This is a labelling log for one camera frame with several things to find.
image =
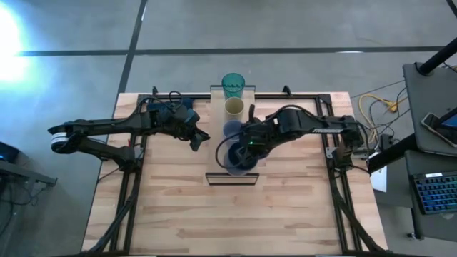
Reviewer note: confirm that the black support bar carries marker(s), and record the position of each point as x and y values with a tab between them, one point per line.
392	153

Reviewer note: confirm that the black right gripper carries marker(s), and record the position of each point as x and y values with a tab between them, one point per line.
257	137

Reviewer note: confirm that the black pole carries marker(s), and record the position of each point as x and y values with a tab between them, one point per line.
439	57

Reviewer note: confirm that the black aluminium table frame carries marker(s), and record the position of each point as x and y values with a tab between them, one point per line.
303	96

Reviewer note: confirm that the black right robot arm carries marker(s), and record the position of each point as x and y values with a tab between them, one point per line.
310	125

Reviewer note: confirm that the smartphone with pale case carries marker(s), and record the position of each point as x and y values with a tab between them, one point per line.
437	130

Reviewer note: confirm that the teal translucent plastic cup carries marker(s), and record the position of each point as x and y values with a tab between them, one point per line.
233	85

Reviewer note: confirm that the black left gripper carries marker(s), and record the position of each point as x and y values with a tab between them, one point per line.
178	123

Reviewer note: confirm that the black frame clamp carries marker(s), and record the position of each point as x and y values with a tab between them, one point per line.
286	90
154	90

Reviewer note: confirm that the blue backlit keyboard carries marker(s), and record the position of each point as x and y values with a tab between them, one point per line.
437	192

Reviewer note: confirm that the white paper sheet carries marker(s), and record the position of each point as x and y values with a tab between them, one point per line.
379	180

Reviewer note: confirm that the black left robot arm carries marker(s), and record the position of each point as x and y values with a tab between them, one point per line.
103	126

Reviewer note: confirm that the black power adapter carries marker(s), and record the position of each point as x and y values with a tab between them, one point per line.
386	141

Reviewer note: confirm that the light wooden cup tray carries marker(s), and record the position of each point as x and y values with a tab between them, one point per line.
218	118

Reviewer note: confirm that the grey side desk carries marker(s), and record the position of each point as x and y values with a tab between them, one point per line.
428	93

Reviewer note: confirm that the dark blue ceramic mug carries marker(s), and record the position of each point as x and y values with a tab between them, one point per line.
233	170

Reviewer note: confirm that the beige plastic cup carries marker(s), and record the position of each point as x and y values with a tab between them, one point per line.
233	107

